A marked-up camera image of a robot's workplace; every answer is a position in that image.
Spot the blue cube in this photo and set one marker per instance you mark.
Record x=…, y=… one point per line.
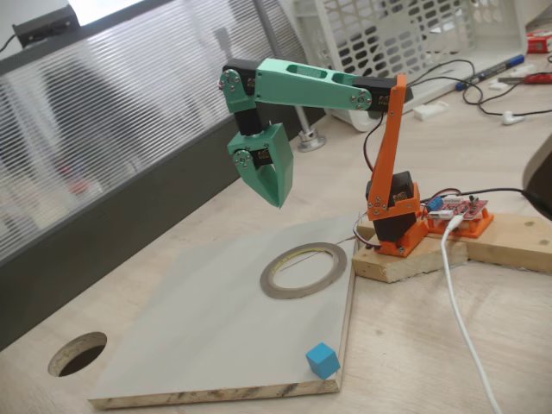
x=322, y=361

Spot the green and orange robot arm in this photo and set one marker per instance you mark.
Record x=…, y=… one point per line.
x=302, y=86

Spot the wooden plank under arm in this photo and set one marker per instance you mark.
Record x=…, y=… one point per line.
x=517, y=237

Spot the metal pole with flange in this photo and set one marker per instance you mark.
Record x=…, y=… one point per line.
x=311, y=142

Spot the frosted desk divider panel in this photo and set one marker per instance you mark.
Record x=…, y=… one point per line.
x=129, y=108

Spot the grey laminated chipboard panel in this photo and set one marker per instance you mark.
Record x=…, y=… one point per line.
x=207, y=310

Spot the light wooden block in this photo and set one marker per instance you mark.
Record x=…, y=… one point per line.
x=401, y=269

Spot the white plastic printed part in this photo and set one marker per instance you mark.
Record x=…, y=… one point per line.
x=431, y=110

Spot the red controller circuit board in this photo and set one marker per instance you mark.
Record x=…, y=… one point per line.
x=461, y=209

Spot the orange circuit board holder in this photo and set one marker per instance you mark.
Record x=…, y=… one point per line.
x=478, y=226

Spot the white earbud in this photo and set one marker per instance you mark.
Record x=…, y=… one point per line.
x=511, y=118

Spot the small white plastic piece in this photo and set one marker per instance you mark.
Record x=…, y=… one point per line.
x=499, y=85

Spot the blue capped marker pen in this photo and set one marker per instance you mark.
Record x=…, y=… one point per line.
x=496, y=69

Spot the black box device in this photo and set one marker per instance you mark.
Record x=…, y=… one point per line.
x=45, y=25

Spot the beige and black rounded object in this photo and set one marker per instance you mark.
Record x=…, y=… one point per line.
x=541, y=181

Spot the white perforated plastic basket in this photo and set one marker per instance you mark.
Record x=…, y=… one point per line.
x=500, y=26

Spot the red and white small box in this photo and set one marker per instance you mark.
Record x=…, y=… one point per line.
x=539, y=43

